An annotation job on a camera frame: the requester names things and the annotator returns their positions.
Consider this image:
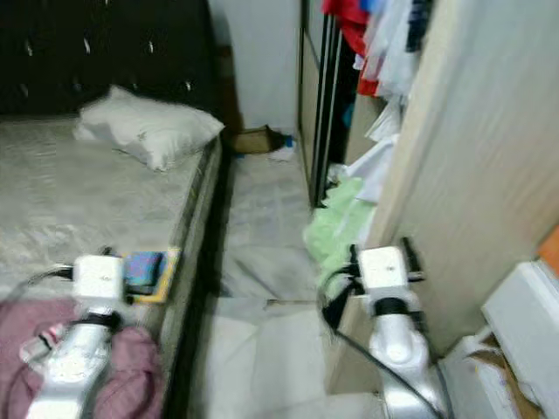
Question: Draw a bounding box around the colourful children's book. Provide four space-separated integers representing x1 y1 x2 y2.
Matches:
122 247 183 305

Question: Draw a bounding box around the white pillow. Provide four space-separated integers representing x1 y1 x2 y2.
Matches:
74 86 226 172

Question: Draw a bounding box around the light green dress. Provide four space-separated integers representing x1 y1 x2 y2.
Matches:
304 175 379 299

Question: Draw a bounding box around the plain white shirt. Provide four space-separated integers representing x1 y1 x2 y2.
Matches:
345 131 404 207

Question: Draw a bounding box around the grey floor mat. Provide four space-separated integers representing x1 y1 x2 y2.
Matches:
218 155 324 303

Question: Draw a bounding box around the white box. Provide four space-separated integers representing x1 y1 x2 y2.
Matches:
480 258 559 395

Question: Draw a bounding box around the brown cardboard box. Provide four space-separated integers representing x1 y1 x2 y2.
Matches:
231 127 287 157

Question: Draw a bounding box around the orange garment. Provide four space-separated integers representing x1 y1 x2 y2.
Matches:
354 52 382 98

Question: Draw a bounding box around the dark bed base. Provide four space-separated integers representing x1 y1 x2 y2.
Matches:
166 140 229 419

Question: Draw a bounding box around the white quilted mattress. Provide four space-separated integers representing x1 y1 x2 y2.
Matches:
0 118 220 303

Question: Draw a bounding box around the white red striped garment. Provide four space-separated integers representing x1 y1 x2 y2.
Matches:
42 321 80 367

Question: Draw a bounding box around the white sheer garment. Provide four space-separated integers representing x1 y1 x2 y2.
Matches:
367 0 421 102

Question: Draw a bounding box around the pink cartoon mouse blanket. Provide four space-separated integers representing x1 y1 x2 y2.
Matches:
0 297 166 419

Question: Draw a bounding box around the red hanging garment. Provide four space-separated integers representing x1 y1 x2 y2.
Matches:
323 0 373 54

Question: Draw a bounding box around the black tufted headboard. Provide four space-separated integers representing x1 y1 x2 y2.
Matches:
0 0 224 120

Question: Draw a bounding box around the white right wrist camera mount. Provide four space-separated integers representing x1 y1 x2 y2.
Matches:
358 246 411 303

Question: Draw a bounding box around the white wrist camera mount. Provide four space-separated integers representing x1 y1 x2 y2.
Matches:
358 246 411 303
72 255 126 316

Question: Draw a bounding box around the black sliding door frame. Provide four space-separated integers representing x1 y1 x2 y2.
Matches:
300 0 355 210

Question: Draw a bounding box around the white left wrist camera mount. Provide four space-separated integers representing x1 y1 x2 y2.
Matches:
72 255 126 316

